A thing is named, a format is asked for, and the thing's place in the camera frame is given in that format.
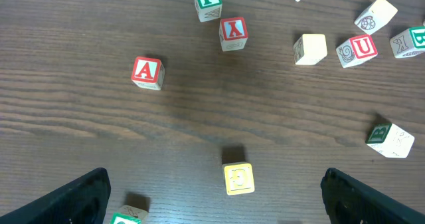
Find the yellow block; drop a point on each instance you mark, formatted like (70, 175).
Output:
(375, 16)
(309, 49)
(238, 178)

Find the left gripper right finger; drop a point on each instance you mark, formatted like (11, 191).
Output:
(348, 200)

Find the red U block upper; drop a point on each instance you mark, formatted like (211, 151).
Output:
(356, 51)

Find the red A block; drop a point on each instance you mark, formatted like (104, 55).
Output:
(148, 73)

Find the plain K block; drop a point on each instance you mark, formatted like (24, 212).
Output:
(390, 140)

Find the yellow block near left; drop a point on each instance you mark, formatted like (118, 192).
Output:
(238, 178)

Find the yellow block centre left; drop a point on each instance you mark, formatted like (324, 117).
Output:
(309, 49)

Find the green J block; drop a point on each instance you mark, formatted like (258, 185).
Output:
(129, 215)

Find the yellow block top centre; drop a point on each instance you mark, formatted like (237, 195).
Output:
(375, 16)

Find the green B block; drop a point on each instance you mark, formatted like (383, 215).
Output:
(408, 43)

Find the green F block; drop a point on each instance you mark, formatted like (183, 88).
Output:
(208, 10)

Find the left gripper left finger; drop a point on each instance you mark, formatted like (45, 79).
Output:
(83, 200)

